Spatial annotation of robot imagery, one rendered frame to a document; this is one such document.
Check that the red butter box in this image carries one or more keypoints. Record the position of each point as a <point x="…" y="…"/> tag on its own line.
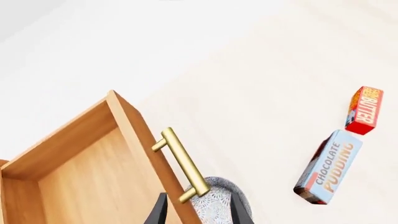
<point x="363" y="112"/>

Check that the patterned blue-white bowl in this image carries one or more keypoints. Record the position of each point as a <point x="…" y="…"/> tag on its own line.
<point x="217" y="198"/>

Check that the wooden cabinet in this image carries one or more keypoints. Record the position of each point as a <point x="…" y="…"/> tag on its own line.
<point x="2" y="164"/>

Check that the wooden drawer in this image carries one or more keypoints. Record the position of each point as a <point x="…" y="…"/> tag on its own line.
<point x="93" y="168"/>

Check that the blue chocolate pudding box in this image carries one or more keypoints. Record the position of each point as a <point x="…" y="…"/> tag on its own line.
<point x="329" y="168"/>

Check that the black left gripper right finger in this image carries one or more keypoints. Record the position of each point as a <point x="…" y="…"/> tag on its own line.
<point x="240" y="213"/>

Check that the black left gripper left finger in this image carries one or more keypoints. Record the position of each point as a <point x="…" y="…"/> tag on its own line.
<point x="158" y="213"/>

